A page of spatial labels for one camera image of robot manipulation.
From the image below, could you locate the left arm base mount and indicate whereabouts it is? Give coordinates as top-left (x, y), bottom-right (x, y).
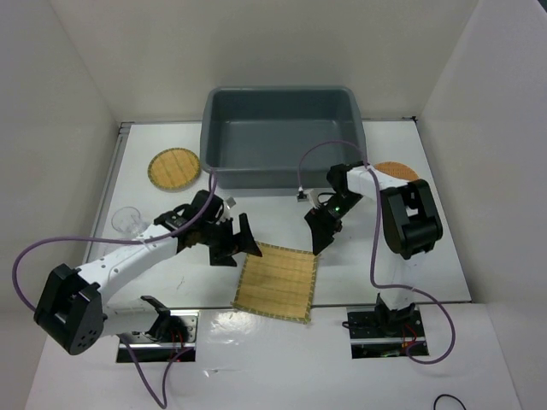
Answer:
top-left (115, 309), bottom-right (200, 363)

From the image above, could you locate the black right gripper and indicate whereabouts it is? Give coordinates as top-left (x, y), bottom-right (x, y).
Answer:
top-left (305, 190), bottom-right (364, 255)

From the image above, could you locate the square bamboo mat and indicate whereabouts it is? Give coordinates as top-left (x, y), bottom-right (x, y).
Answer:
top-left (232, 243), bottom-right (318, 324)

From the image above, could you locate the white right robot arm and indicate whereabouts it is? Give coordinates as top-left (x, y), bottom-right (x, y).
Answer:
top-left (304, 161), bottom-right (444, 336)

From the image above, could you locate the round bamboo coaster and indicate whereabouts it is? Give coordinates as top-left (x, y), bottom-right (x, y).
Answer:
top-left (147, 148), bottom-right (201, 191)

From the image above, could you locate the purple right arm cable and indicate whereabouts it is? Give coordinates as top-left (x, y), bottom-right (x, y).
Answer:
top-left (297, 139), bottom-right (456, 365)

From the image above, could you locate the grey plastic bin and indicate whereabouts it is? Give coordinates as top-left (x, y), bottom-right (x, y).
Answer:
top-left (199, 86), bottom-right (367, 190)

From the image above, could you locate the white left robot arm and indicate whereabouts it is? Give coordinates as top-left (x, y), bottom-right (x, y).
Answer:
top-left (33, 190), bottom-right (262, 355)

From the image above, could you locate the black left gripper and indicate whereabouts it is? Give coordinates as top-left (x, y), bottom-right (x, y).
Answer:
top-left (198, 213), bottom-right (262, 267)

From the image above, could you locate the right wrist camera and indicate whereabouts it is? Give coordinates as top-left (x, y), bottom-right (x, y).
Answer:
top-left (297, 187), bottom-right (321, 208)

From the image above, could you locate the clear plastic cup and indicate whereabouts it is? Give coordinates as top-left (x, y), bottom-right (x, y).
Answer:
top-left (111, 207), bottom-right (147, 238)

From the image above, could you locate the black cable loop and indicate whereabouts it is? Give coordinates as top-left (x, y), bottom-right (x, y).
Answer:
top-left (433, 394), bottom-right (467, 410)

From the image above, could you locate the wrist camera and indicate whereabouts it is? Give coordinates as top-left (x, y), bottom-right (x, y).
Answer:
top-left (297, 187), bottom-right (321, 208)
top-left (216, 196), bottom-right (236, 222)

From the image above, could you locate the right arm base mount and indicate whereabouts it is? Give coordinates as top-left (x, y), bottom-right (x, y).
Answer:
top-left (342, 296), bottom-right (429, 360)

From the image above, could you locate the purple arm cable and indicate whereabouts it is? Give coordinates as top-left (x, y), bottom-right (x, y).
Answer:
top-left (11, 168), bottom-right (219, 409)
top-left (297, 139), bottom-right (456, 365)

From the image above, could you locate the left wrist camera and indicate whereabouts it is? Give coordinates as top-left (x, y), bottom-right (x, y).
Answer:
top-left (216, 196), bottom-right (236, 222)

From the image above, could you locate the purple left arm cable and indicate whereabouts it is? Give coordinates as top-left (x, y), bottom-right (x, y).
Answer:
top-left (11, 168), bottom-right (219, 409)

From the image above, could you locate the round orange woven coaster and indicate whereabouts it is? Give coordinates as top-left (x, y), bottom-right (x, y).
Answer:
top-left (374, 161), bottom-right (420, 181)

